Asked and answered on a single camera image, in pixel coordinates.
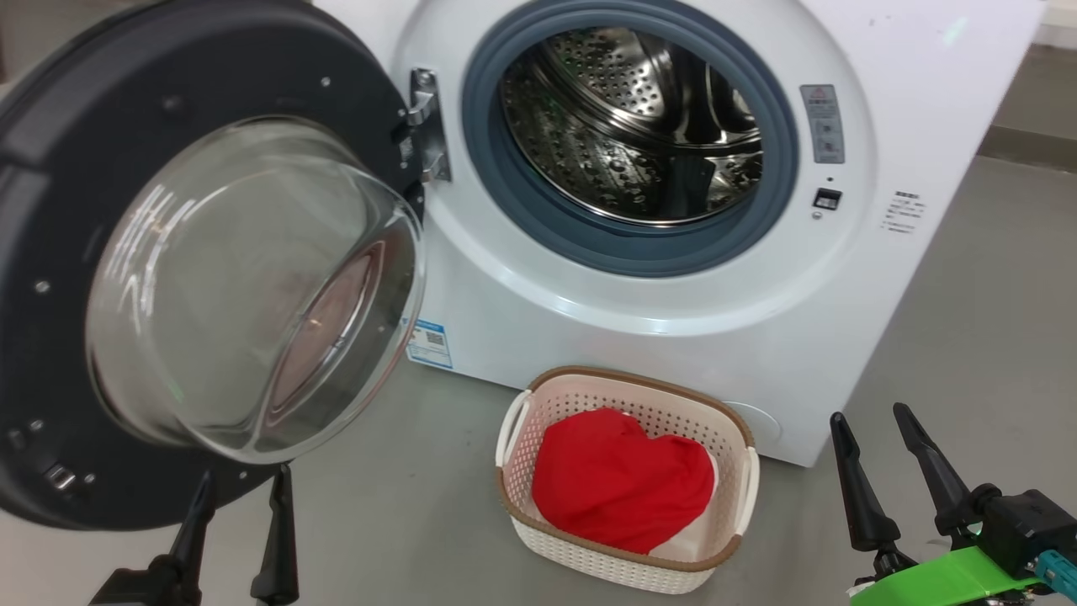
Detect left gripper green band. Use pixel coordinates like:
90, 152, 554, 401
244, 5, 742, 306
88, 462, 300, 606

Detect round black glass washer door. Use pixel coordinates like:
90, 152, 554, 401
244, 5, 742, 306
0, 0, 427, 531

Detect cream perforated laundry basket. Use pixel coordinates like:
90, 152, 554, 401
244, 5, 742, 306
495, 365, 761, 595

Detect grey warning label sticker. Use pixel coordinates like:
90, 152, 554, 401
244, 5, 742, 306
800, 84, 846, 165

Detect teal cable connector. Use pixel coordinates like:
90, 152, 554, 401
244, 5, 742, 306
1033, 551, 1077, 603

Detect red and white garment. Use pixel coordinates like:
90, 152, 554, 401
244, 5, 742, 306
532, 408, 718, 555

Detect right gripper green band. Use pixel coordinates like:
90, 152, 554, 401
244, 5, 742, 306
829, 402, 1077, 606

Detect white front-load washing machine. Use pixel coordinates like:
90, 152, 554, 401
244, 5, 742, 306
311, 0, 1048, 468

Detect blue energy label sticker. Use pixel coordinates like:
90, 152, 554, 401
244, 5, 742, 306
406, 318, 454, 369

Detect metal door hinge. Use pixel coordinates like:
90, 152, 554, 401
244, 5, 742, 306
406, 69, 453, 183

